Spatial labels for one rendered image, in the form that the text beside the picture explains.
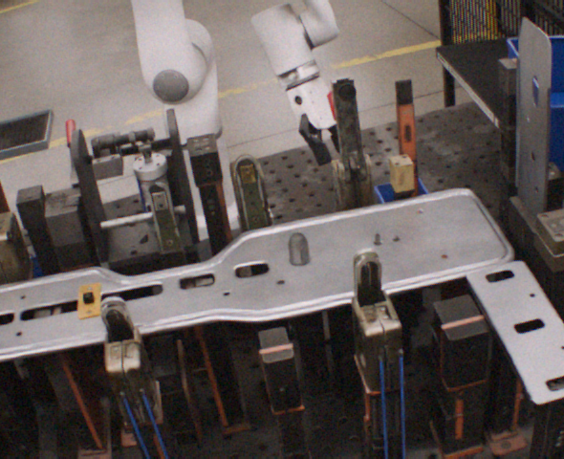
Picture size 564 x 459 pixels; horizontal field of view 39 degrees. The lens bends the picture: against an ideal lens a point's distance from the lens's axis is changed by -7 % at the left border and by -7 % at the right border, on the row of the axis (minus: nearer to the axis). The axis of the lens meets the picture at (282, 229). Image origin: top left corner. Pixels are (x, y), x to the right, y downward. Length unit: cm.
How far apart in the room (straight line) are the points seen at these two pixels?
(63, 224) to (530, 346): 79
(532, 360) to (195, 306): 51
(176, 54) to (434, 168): 79
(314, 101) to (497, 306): 61
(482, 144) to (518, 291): 100
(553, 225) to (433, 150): 94
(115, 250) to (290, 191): 67
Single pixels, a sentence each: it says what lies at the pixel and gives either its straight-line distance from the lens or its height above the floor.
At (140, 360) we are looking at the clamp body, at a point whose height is 104.
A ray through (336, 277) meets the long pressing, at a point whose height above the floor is 100.
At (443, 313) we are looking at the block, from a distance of 122.
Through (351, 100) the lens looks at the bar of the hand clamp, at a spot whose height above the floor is 119.
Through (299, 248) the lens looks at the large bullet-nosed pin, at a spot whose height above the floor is 103.
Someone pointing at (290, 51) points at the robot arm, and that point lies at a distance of 161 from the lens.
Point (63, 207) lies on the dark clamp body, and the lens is 143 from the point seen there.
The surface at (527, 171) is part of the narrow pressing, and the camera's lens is 137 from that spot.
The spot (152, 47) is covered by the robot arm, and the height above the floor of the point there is 122.
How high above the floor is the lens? 179
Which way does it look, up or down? 35 degrees down
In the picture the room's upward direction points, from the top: 9 degrees counter-clockwise
